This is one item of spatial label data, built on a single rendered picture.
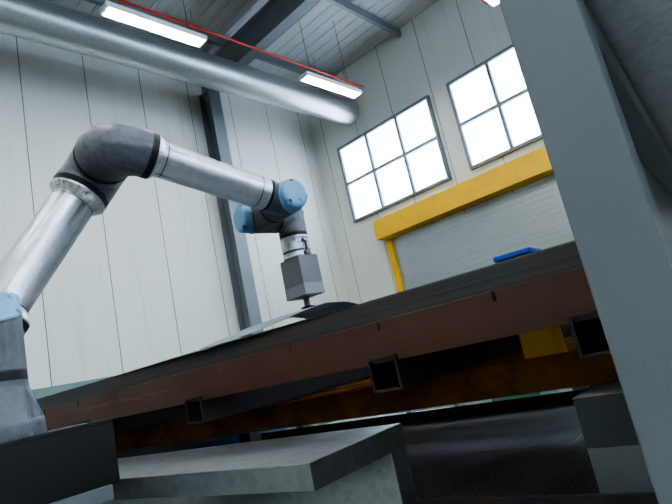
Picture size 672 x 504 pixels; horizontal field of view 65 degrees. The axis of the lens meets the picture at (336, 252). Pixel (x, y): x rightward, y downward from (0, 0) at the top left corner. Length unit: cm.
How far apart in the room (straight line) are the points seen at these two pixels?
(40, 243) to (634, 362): 101
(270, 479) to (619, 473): 41
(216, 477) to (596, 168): 59
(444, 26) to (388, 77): 153
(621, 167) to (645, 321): 8
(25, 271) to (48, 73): 906
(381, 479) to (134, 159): 73
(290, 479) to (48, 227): 71
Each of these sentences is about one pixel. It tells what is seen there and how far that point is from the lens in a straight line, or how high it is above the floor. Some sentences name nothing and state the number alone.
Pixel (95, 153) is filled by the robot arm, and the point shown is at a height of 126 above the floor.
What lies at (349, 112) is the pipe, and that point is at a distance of 1175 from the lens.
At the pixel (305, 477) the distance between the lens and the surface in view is 64.
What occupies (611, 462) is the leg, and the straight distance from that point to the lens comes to 75.
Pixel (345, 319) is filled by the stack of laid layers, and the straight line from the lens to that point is 87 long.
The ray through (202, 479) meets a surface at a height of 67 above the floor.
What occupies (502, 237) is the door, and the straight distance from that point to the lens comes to 992.
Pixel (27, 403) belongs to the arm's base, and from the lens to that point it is 94.
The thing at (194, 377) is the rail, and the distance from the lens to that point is 109.
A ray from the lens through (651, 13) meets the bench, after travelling 66.
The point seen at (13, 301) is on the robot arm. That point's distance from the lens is 96.
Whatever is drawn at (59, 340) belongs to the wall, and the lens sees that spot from 850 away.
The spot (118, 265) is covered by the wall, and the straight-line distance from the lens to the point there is 907.
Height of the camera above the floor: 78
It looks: 12 degrees up
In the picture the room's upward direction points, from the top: 12 degrees counter-clockwise
